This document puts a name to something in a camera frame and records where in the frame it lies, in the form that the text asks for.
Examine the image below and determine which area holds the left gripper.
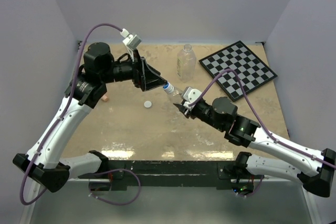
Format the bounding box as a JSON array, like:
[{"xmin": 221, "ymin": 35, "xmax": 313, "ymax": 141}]
[{"xmin": 101, "ymin": 48, "xmax": 167, "ymax": 90}]

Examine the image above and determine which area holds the blue bottle cap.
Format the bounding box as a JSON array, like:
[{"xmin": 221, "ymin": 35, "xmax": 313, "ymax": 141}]
[{"xmin": 163, "ymin": 83, "xmax": 171, "ymax": 90}]

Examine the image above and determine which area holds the small clear plastic bottle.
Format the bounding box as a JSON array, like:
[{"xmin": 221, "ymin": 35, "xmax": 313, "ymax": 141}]
[{"xmin": 163, "ymin": 82, "xmax": 183, "ymax": 97}]

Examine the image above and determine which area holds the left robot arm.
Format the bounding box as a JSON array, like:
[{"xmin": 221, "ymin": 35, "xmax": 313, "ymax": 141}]
[{"xmin": 13, "ymin": 42, "xmax": 167, "ymax": 193}]

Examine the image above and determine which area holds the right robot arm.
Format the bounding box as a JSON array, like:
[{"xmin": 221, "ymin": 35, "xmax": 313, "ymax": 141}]
[{"xmin": 172, "ymin": 97, "xmax": 335, "ymax": 197}]

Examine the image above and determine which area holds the white bottle cap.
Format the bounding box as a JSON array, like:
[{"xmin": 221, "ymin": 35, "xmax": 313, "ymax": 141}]
[{"xmin": 144, "ymin": 101, "xmax": 152, "ymax": 108}]

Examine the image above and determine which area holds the large clear plastic bottle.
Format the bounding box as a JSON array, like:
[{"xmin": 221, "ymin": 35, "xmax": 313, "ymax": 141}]
[{"xmin": 177, "ymin": 44, "xmax": 196, "ymax": 82}]

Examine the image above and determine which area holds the black white chessboard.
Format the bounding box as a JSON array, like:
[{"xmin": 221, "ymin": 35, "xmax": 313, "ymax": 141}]
[{"xmin": 199, "ymin": 41, "xmax": 277, "ymax": 94}]

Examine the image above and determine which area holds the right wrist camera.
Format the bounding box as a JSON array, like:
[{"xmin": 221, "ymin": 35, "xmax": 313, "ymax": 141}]
[{"xmin": 182, "ymin": 87, "xmax": 202, "ymax": 109}]

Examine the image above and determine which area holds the peach wooden handle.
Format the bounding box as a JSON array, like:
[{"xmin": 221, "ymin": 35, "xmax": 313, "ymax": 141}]
[{"xmin": 102, "ymin": 95, "xmax": 109, "ymax": 102}]

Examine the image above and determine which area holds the black front table rail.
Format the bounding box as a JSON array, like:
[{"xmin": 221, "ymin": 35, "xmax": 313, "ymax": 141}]
[{"xmin": 76, "ymin": 159, "xmax": 260, "ymax": 192}]

